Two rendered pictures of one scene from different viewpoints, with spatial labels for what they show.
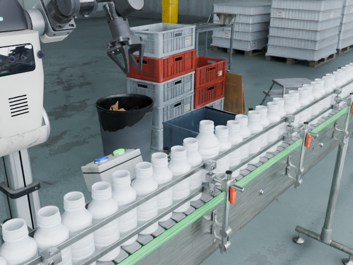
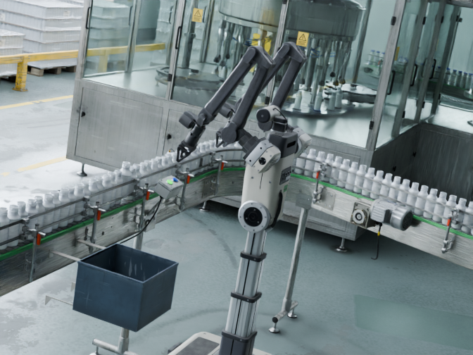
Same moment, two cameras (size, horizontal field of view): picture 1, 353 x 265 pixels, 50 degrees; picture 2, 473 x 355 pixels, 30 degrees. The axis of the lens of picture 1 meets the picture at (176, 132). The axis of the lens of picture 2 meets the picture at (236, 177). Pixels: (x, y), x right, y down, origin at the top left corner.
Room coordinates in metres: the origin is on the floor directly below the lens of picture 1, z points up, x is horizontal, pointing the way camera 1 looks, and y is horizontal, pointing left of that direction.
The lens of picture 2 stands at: (4.99, -0.98, 2.30)
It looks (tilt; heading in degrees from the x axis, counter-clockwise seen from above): 15 degrees down; 160
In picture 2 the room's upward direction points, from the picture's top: 10 degrees clockwise
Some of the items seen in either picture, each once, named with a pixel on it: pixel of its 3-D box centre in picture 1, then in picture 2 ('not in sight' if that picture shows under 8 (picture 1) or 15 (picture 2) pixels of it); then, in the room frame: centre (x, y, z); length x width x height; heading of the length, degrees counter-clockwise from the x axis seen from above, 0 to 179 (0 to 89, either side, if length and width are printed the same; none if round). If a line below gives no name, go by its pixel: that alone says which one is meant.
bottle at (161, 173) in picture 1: (159, 186); (141, 179); (0.78, 0.04, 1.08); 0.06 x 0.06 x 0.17
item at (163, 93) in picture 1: (161, 84); not in sight; (3.63, 0.15, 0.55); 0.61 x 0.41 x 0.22; 146
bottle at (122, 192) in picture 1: (122, 207); (152, 175); (0.70, 0.11, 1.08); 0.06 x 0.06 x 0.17
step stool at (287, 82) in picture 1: (288, 95); not in sight; (4.46, -1.37, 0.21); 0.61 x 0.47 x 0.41; 12
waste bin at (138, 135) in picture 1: (126, 139); not in sight; (2.82, 0.40, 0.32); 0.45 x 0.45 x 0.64
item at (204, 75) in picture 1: (197, 71); not in sight; (4.23, -0.23, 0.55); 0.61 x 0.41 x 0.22; 142
